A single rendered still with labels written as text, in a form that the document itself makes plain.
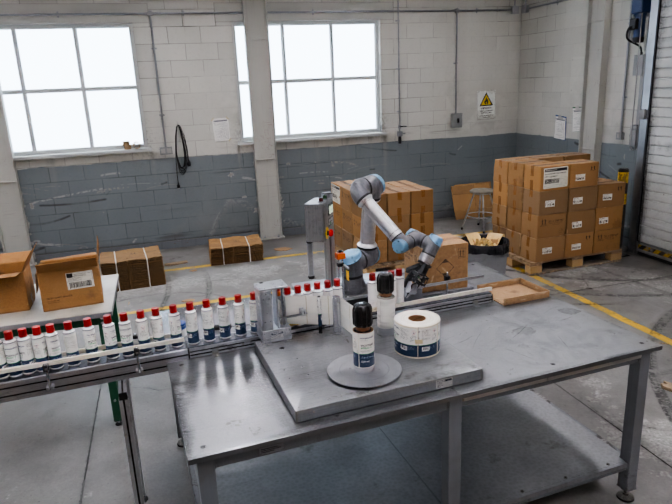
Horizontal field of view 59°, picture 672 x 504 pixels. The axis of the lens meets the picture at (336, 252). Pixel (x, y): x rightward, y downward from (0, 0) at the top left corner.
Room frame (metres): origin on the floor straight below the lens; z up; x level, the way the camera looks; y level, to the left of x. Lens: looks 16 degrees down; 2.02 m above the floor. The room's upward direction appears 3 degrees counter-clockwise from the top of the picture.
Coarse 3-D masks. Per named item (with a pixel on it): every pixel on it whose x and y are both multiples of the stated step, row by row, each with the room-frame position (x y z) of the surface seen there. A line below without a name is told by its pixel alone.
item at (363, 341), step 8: (360, 304) 2.20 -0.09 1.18; (368, 304) 2.20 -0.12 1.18; (352, 312) 2.21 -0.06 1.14; (360, 312) 2.18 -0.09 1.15; (368, 312) 2.19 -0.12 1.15; (360, 320) 2.18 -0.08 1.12; (368, 320) 2.19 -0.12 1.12; (360, 328) 2.19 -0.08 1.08; (368, 328) 2.19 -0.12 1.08; (360, 336) 2.17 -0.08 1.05; (368, 336) 2.18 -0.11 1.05; (360, 344) 2.17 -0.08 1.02; (368, 344) 2.17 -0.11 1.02; (360, 352) 2.17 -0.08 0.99; (368, 352) 2.17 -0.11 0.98; (360, 360) 2.17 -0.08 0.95; (368, 360) 2.17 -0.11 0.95; (360, 368) 2.17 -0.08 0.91; (368, 368) 2.17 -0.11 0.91
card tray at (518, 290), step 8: (504, 280) 3.30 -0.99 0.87; (512, 280) 3.32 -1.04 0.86; (520, 280) 3.34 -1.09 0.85; (496, 288) 3.27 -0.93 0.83; (504, 288) 3.26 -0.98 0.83; (512, 288) 3.26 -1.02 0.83; (520, 288) 3.25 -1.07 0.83; (528, 288) 3.25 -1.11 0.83; (536, 288) 3.20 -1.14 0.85; (544, 288) 3.14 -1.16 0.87; (496, 296) 3.14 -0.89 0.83; (504, 296) 3.13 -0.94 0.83; (512, 296) 3.13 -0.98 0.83; (520, 296) 3.04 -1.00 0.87; (528, 296) 3.05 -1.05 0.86; (536, 296) 3.07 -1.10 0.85; (544, 296) 3.09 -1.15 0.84; (504, 304) 3.00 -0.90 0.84
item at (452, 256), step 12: (444, 240) 3.34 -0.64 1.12; (456, 240) 3.33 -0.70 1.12; (408, 252) 3.36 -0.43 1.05; (420, 252) 3.20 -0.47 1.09; (444, 252) 3.24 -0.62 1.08; (456, 252) 3.25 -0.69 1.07; (408, 264) 3.36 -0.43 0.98; (432, 264) 3.22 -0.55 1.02; (444, 264) 3.24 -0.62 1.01; (456, 264) 3.25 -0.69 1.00; (432, 276) 3.22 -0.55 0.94; (456, 276) 3.25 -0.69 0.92; (432, 288) 3.22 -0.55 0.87; (444, 288) 3.24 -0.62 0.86
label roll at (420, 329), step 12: (408, 312) 2.48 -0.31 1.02; (420, 312) 2.47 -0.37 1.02; (432, 312) 2.47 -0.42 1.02; (396, 324) 2.37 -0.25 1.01; (408, 324) 2.34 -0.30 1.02; (420, 324) 2.34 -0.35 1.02; (432, 324) 2.33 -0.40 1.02; (396, 336) 2.38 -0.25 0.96; (408, 336) 2.32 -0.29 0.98; (420, 336) 2.31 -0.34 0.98; (432, 336) 2.32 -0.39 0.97; (396, 348) 2.38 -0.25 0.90; (408, 348) 2.32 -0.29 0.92; (420, 348) 2.31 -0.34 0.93; (432, 348) 2.32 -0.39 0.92
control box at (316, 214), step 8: (312, 200) 2.89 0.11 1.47; (328, 200) 2.89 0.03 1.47; (304, 208) 2.81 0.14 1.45; (312, 208) 2.80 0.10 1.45; (320, 208) 2.79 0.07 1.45; (312, 216) 2.80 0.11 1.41; (320, 216) 2.79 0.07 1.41; (328, 216) 2.86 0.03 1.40; (312, 224) 2.80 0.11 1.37; (320, 224) 2.79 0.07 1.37; (328, 224) 2.85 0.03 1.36; (312, 232) 2.80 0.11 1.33; (320, 232) 2.79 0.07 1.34; (312, 240) 2.80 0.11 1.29; (320, 240) 2.79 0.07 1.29
